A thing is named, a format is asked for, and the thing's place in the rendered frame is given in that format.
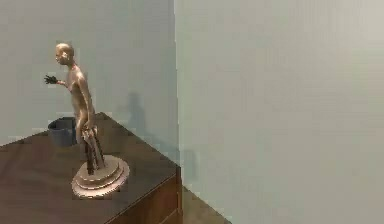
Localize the bronze human figure statue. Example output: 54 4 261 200
43 41 131 200

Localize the dark brown chest of drawers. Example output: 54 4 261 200
0 111 184 224

